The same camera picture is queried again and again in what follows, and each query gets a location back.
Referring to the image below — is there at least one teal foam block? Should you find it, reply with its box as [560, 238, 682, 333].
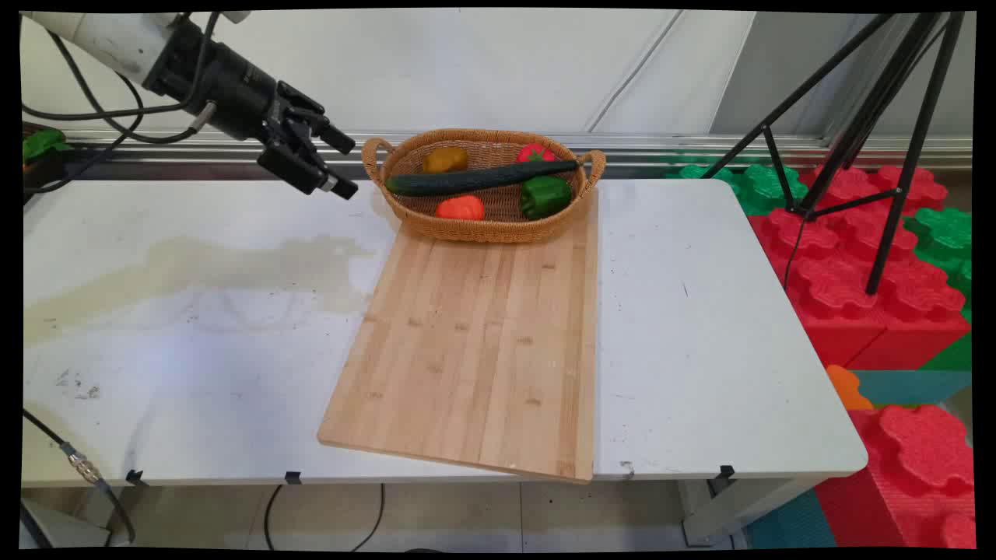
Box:
[852, 369, 973, 407]

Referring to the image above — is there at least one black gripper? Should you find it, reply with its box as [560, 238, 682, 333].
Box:
[142, 17, 359, 201]

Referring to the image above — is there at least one black cable under table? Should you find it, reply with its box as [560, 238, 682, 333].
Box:
[263, 484, 387, 553]

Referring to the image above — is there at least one bamboo wooden cutting board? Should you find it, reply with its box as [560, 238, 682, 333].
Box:
[317, 187, 600, 485]

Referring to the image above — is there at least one woven wicker basket with handles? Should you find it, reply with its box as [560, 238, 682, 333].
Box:
[360, 128, 607, 244]

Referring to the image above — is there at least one green plastic toy leaf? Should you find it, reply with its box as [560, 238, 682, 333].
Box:
[23, 128, 75, 164]

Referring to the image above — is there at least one black cable with metal connector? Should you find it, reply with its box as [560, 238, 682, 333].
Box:
[22, 408, 137, 545]

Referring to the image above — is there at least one dark green toy cucumber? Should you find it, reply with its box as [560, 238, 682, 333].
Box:
[386, 159, 583, 197]

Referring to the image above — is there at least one black camera tripod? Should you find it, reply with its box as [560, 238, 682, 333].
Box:
[700, 11, 966, 296]

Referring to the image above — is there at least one orange toy bell pepper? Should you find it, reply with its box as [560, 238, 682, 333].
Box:
[434, 195, 485, 222]

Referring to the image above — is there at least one orange foam block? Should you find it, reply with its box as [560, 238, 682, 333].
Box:
[826, 364, 874, 411]

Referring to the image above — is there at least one green toy bell pepper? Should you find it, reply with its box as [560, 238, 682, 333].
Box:
[519, 175, 573, 221]

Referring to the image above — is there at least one green foam block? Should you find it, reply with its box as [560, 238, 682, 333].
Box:
[903, 206, 973, 324]
[669, 162, 810, 217]

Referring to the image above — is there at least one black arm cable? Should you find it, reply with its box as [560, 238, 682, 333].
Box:
[22, 12, 223, 195]

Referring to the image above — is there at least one white table leg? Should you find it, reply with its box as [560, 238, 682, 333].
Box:
[675, 477, 818, 547]

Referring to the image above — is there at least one large red foam block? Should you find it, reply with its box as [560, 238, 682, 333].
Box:
[749, 208, 968, 371]

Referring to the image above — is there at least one metal wall rail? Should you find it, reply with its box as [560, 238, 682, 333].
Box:
[62, 131, 973, 170]

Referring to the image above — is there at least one teal foam floor mat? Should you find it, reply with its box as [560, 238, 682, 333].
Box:
[743, 490, 837, 549]

